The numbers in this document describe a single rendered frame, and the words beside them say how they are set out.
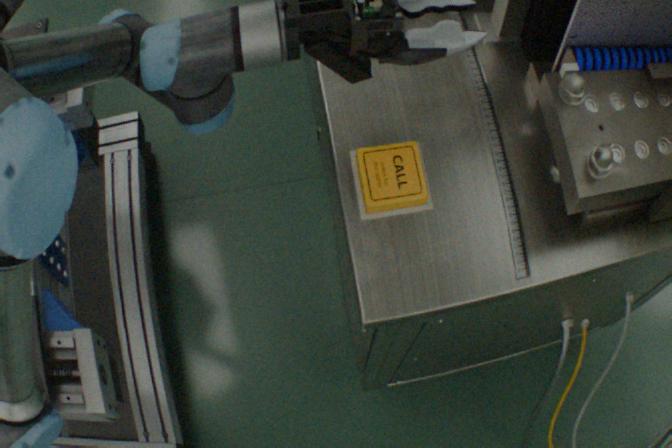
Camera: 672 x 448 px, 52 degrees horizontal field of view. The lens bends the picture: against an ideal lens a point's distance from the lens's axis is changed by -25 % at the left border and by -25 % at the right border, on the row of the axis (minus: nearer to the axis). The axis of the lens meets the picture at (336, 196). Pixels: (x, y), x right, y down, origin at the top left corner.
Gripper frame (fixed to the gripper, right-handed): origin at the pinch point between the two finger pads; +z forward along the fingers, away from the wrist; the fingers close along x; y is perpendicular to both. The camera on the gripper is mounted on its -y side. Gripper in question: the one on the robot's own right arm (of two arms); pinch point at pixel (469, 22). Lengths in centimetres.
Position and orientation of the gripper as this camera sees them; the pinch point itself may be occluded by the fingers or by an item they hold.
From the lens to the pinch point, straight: 90.9
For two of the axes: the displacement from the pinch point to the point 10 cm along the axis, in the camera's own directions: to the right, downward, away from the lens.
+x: -1.6, -9.3, 3.3
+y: 0.0, -3.4, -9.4
